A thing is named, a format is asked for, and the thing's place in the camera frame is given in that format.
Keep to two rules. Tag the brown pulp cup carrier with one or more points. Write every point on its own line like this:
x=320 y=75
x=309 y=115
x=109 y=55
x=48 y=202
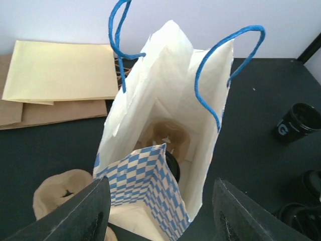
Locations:
x=167 y=131
x=58 y=189

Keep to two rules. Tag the black corner frame post right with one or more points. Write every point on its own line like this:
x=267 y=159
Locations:
x=313 y=47

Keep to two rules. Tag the white paper coffee cup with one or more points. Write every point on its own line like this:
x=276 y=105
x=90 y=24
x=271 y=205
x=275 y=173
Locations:
x=173 y=166

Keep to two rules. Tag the brown kraft paper bag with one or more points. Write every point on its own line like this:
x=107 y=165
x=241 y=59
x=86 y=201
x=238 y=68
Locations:
x=20 y=115

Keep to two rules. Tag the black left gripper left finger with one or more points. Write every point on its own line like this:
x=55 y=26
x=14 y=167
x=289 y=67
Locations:
x=83 y=217

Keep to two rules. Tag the light tan paper bag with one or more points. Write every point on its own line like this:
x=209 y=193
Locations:
x=43 y=73

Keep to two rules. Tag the stack of black cup lids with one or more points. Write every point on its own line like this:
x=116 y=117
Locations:
x=303 y=214

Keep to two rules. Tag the blue checkered paper bag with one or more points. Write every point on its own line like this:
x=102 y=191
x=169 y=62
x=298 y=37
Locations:
x=169 y=80

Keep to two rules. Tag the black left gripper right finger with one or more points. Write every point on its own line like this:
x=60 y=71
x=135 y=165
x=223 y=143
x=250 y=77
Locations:
x=238 y=217

